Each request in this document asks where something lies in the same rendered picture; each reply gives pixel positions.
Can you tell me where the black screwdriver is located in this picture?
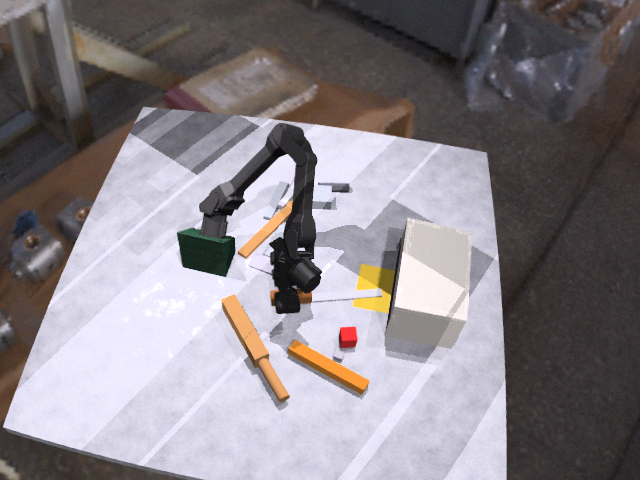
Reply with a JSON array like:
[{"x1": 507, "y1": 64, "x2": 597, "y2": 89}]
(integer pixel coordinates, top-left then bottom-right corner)
[{"x1": 318, "y1": 182, "x2": 350, "y2": 192}]

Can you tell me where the orange block with cylindrical handle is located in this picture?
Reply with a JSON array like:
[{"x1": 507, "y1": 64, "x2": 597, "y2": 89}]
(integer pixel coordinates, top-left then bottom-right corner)
[{"x1": 221, "y1": 294, "x2": 290, "y2": 403}]

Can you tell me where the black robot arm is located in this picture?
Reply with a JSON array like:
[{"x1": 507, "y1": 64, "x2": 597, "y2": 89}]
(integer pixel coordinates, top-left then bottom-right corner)
[{"x1": 199, "y1": 123, "x2": 322, "y2": 294}]

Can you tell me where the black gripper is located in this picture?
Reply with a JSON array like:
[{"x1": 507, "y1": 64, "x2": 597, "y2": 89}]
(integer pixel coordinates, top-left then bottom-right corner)
[{"x1": 270, "y1": 251, "x2": 300, "y2": 314}]

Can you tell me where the brown cylinder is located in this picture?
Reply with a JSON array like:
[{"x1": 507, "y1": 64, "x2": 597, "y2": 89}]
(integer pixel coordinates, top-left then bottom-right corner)
[{"x1": 270, "y1": 289, "x2": 382, "y2": 305}]

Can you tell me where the orange bar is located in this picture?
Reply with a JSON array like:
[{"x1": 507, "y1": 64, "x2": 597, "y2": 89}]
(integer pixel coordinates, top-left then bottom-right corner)
[
  {"x1": 238, "y1": 199, "x2": 293, "y2": 259},
  {"x1": 289, "y1": 340, "x2": 369, "y2": 395}
]

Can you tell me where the red block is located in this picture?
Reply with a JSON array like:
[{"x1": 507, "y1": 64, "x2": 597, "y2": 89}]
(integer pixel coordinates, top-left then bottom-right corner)
[{"x1": 339, "y1": 327, "x2": 357, "y2": 348}]

